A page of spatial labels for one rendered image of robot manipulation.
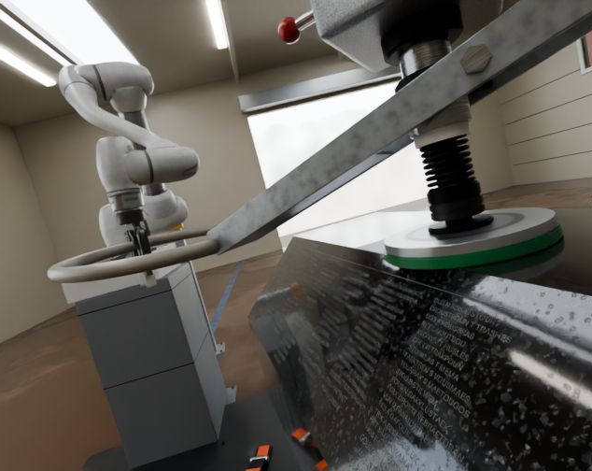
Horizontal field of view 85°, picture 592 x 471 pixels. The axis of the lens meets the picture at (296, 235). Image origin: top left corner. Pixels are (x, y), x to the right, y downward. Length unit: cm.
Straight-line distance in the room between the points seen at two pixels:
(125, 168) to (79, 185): 742
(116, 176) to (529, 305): 96
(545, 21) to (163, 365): 157
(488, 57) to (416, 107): 8
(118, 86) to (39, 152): 744
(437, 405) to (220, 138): 749
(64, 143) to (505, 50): 850
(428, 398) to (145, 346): 137
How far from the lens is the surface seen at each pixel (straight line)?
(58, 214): 866
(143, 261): 62
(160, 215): 167
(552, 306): 33
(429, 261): 41
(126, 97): 153
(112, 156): 104
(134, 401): 173
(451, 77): 45
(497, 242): 41
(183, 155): 109
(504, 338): 34
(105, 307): 161
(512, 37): 45
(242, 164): 755
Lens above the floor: 97
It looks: 6 degrees down
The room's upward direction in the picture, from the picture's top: 15 degrees counter-clockwise
